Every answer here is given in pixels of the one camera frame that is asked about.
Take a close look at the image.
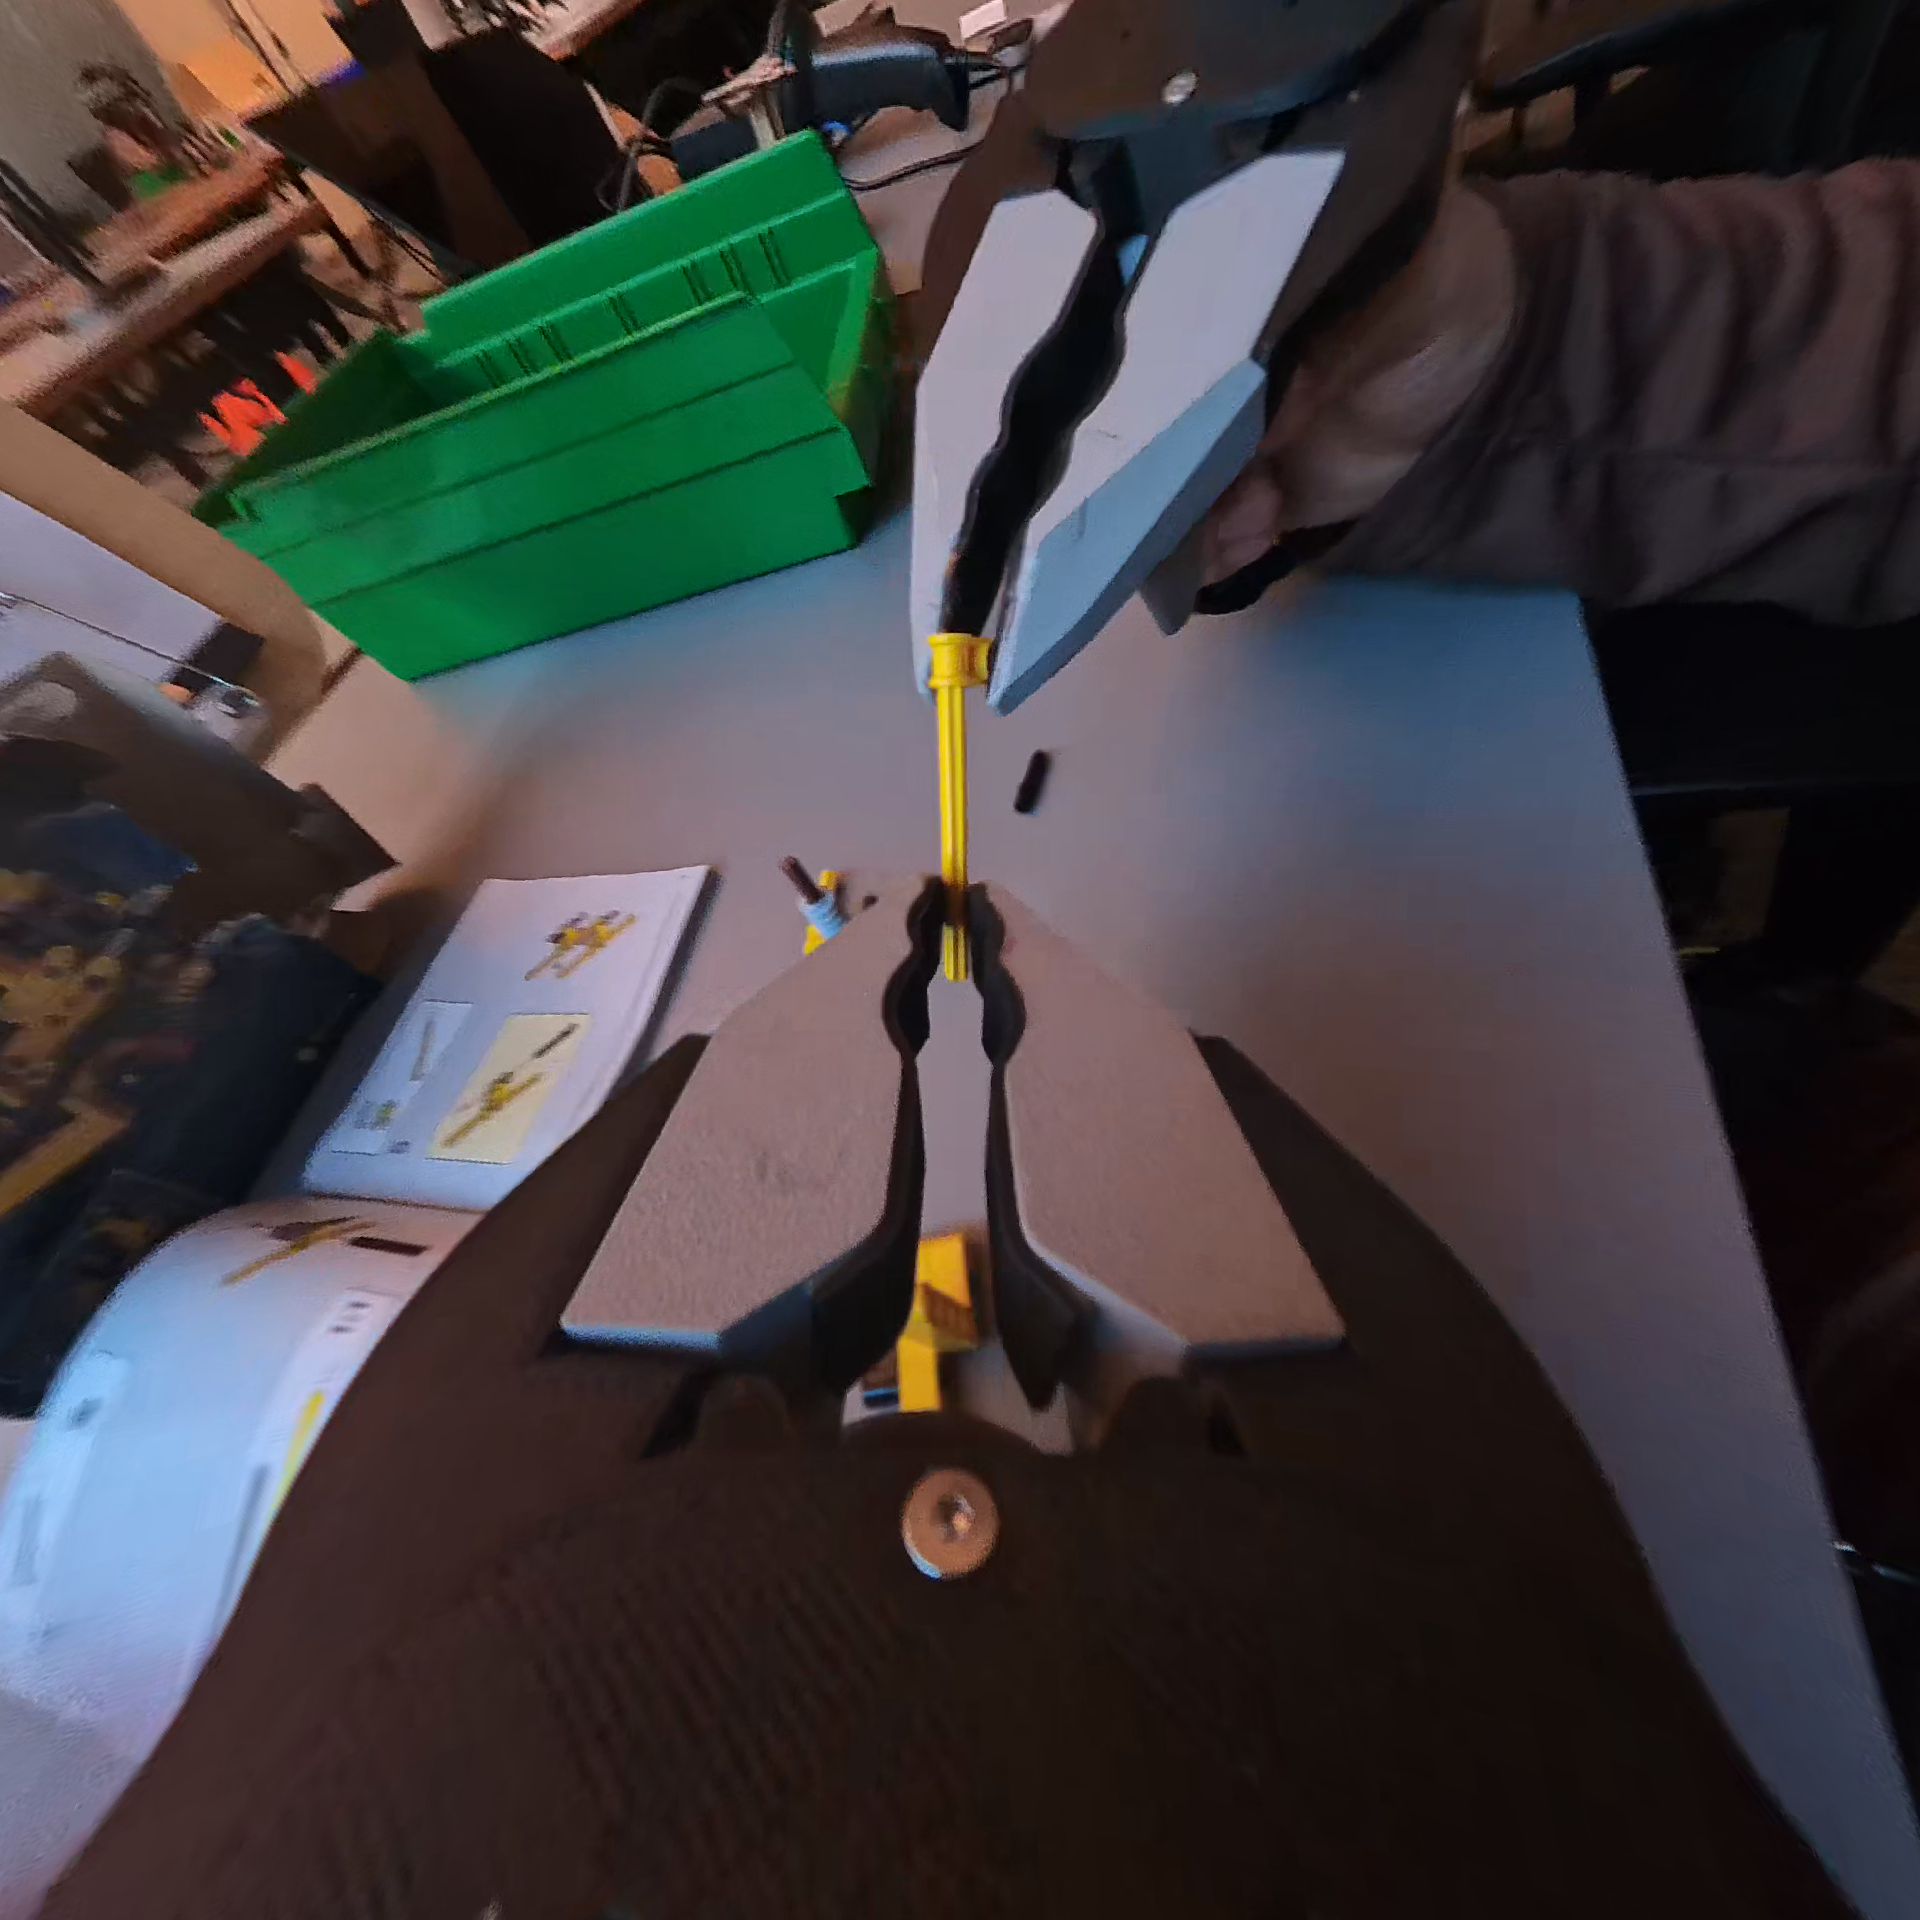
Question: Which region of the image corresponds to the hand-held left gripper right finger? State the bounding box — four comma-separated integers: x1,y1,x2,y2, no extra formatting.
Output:
965,877,1348,1453

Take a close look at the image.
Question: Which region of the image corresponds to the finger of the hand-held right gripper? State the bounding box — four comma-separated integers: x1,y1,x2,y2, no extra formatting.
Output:
987,147,1347,717
908,190,1130,695

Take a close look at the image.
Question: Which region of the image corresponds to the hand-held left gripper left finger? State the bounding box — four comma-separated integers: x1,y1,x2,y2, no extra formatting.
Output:
559,874,947,1397

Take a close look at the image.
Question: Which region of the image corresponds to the yellow lego piece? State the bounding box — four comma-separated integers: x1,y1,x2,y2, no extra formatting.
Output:
862,1229,986,1421

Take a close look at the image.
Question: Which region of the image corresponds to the yellow lego axle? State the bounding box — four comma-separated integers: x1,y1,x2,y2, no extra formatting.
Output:
925,631,994,986

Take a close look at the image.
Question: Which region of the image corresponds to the person's right forearm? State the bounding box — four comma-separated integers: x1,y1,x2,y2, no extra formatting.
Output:
1335,158,1920,626

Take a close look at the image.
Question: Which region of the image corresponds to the small yellow lego assembly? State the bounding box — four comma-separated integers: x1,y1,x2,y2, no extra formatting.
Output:
779,854,879,956

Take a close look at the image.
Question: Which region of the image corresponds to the lego instruction booklet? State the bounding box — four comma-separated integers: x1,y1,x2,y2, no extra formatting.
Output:
0,862,716,1728

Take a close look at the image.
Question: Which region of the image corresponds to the lego set box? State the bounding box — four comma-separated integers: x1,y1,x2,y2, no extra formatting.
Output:
0,651,399,1421

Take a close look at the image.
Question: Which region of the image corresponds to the person's right hand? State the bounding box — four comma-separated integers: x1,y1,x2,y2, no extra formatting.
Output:
1199,180,1521,597

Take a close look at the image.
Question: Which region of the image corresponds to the black handheld scanner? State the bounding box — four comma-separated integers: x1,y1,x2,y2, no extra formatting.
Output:
750,29,994,130

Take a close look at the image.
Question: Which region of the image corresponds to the green plastic bin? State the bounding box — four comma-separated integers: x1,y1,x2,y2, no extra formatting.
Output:
191,127,903,685

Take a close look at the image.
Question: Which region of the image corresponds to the brown cardboard panel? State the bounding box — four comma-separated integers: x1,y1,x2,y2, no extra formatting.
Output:
0,405,366,751

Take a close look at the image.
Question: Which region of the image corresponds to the white printed poster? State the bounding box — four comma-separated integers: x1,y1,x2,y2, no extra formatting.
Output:
0,491,266,707

